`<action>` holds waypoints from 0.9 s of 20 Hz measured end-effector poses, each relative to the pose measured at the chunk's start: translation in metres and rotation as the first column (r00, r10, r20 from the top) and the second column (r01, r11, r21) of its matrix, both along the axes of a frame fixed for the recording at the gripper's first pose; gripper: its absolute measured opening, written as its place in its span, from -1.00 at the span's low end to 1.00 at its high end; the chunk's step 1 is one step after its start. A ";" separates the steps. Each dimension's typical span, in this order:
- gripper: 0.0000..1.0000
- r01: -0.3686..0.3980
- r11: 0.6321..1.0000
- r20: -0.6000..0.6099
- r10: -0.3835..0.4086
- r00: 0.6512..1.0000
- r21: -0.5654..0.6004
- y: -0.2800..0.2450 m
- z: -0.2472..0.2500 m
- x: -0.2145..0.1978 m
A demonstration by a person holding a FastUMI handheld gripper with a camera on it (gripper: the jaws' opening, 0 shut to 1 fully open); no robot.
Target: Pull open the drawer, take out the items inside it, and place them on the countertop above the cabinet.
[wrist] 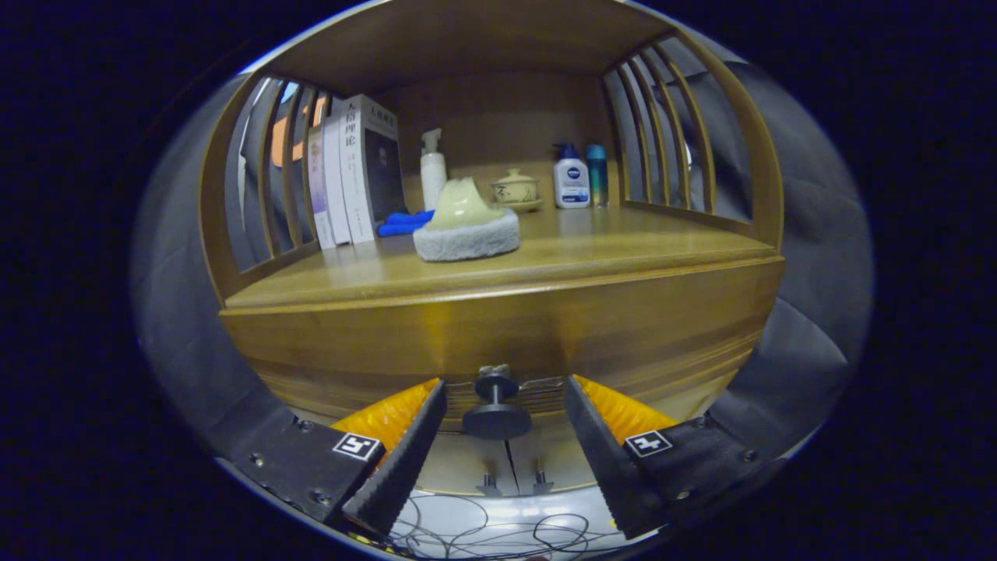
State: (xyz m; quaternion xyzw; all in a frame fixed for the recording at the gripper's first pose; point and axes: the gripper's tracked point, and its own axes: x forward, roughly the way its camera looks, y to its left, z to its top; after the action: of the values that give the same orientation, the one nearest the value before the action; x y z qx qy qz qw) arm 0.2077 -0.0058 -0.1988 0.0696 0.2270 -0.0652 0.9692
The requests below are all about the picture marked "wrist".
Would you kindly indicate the thick white book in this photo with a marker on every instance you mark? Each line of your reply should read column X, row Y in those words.
column 366, row 171

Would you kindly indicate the black round drawer knob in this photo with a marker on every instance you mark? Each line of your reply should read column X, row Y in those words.
column 497, row 421

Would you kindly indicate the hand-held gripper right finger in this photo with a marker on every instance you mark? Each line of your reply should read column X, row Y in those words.
column 607, row 460

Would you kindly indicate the cream lidded tea bowl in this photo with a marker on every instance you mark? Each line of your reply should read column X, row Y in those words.
column 516, row 191

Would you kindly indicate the blue folded cloth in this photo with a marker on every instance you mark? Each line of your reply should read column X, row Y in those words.
column 401, row 224

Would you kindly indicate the pale yellow fluffy-base polishing pad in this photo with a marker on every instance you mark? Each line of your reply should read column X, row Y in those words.
column 467, row 238

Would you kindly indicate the white lotion bottle blue cap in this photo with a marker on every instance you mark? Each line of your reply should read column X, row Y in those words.
column 572, row 183

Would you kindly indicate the white pump bottle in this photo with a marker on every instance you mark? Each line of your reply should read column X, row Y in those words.
column 433, row 179

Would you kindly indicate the brown wooden cabinet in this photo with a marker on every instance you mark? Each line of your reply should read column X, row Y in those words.
column 498, row 117

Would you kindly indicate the brown wooden drawer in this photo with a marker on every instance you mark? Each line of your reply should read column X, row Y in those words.
column 506, row 335

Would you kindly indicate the brown wooden countertop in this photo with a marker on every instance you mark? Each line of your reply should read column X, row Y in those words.
column 607, row 249

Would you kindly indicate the pale purple book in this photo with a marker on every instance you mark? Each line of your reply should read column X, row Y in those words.
column 318, row 187

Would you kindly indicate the slim teal bottle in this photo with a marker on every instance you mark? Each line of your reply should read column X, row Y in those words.
column 597, row 175

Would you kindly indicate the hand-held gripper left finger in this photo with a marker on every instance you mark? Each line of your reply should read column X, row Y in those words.
column 405, row 467

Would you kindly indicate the thin white book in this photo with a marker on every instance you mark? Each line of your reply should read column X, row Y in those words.
column 336, row 187

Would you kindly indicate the wooden cabinet door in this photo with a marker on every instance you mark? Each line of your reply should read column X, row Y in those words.
column 557, row 463
column 459, row 467

